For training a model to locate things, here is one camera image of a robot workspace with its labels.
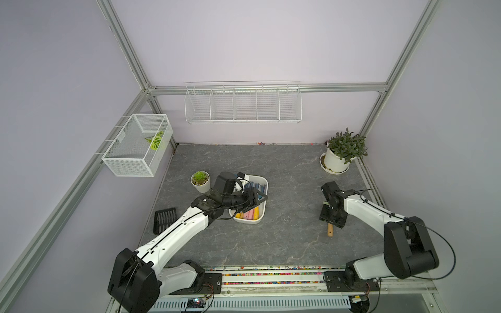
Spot white vented cable duct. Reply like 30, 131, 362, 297
150, 296, 352, 312

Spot white mesh wall basket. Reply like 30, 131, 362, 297
101, 113, 173, 177

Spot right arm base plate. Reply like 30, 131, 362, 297
323, 270, 380, 294

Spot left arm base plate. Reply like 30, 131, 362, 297
170, 273, 223, 295

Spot aluminium frame rails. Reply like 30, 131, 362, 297
1, 1, 440, 312

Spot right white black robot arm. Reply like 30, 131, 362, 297
320, 181, 440, 282

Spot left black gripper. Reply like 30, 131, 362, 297
223, 187, 267, 213

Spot small potted plant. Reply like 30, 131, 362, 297
190, 171, 211, 193

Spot white wire wall shelf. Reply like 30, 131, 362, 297
184, 81, 303, 123

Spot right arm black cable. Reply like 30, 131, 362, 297
344, 188, 457, 281

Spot green leaf in basket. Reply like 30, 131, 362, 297
146, 131, 164, 151

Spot black plastic spatula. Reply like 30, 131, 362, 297
153, 207, 177, 236

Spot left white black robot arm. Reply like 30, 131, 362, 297
108, 172, 269, 312

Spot white storage box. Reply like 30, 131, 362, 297
228, 172, 269, 225

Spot purple rake pink handle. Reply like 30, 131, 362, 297
254, 184, 266, 198
243, 209, 254, 220

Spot large potted plant white pot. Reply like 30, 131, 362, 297
320, 128, 368, 175

